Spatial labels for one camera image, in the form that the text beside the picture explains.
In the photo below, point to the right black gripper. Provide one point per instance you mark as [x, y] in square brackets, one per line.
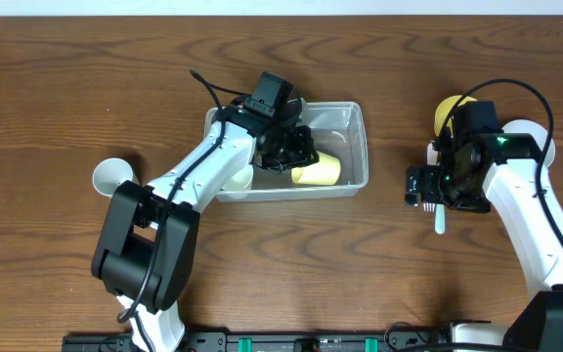
[431, 192]

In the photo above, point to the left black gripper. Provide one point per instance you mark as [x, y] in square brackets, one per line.
[301, 157]

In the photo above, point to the yellow plastic cup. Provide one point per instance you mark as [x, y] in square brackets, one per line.
[325, 172]

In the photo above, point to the white plastic cup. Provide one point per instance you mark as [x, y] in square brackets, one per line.
[240, 184]

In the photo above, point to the yellow plastic bowl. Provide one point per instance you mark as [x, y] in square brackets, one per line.
[441, 112]

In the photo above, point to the grey plastic cup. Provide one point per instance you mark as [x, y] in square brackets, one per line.
[110, 174]

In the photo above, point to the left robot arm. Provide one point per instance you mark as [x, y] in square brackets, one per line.
[146, 249]

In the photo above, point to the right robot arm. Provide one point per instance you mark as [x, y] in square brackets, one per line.
[483, 171]

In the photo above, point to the clear plastic container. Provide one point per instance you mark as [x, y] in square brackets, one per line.
[338, 130]

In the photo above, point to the pink plastic fork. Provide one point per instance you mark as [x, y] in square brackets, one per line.
[432, 157]

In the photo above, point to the green plastic spoon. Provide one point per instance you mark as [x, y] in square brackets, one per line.
[440, 219]

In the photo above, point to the grey plastic bowl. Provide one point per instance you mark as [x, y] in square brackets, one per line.
[537, 131]

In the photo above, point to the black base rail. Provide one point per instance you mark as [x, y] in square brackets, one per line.
[401, 336]

